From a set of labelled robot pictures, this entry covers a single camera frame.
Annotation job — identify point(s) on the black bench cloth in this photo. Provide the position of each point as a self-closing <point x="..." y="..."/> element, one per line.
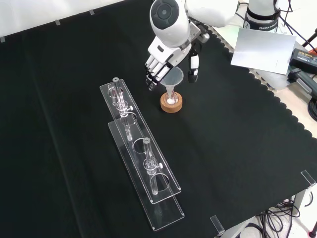
<point x="74" y="124"/>

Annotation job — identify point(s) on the pale silver board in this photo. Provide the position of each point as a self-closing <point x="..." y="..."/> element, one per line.
<point x="263" y="50"/>

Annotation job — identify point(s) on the clear acrylic cloth clip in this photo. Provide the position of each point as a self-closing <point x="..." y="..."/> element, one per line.
<point x="217" y="223"/>
<point x="308" y="177"/>

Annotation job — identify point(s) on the black power adapter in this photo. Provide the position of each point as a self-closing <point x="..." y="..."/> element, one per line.
<point x="304" y="59"/>

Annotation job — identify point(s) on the grey table leg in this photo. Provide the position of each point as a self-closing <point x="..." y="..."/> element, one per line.
<point x="299" y="203"/>

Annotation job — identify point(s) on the clear acrylic funnel stand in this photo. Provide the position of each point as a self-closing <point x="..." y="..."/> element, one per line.
<point x="148" y="178"/>

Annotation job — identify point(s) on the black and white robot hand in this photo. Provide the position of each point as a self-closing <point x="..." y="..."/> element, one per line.
<point x="164" y="53"/>

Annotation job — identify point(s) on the clear round-bottom flask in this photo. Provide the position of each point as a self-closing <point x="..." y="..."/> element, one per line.
<point x="171" y="100"/>

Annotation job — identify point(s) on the black tripod leg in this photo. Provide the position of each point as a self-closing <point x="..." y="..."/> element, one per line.
<point x="310" y="39"/>

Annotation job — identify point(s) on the clear plastic funnel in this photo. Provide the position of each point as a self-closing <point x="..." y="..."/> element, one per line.
<point x="174" y="78"/>

